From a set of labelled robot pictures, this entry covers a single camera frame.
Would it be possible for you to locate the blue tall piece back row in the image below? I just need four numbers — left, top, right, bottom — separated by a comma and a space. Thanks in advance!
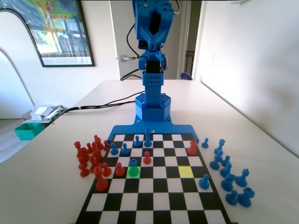
143, 127, 152, 147

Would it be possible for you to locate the blue plastic chess queen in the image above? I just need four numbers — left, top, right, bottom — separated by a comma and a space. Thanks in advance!
214, 139, 227, 156

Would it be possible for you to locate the blue chess bishop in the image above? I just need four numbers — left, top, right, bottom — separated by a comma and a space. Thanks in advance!
209, 150, 224, 170
220, 161, 233, 178

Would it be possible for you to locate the blue chess rook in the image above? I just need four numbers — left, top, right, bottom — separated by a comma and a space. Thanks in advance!
237, 187, 256, 208

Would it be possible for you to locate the white door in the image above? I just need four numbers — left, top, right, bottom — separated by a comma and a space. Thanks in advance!
110, 0, 187, 80

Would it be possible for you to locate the black framed poster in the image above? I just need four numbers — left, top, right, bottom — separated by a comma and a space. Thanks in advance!
0, 0, 96, 68

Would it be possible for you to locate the large white arched panel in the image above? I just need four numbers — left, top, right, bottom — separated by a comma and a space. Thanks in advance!
0, 8, 45, 70

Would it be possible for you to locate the green plastic box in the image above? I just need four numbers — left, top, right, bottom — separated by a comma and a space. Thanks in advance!
14, 122, 43, 141

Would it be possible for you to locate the black and white chessboard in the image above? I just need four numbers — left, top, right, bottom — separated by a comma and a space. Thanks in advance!
75, 133, 232, 224

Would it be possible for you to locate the black cable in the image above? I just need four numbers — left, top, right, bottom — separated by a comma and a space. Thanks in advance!
57, 99, 136, 116
119, 69, 143, 82
126, 23, 141, 59
59, 92, 142, 112

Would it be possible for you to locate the silver door handle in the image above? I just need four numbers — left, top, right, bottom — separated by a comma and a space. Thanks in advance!
120, 54, 139, 62

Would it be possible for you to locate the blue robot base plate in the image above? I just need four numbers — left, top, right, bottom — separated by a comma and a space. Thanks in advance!
108, 115, 201, 144

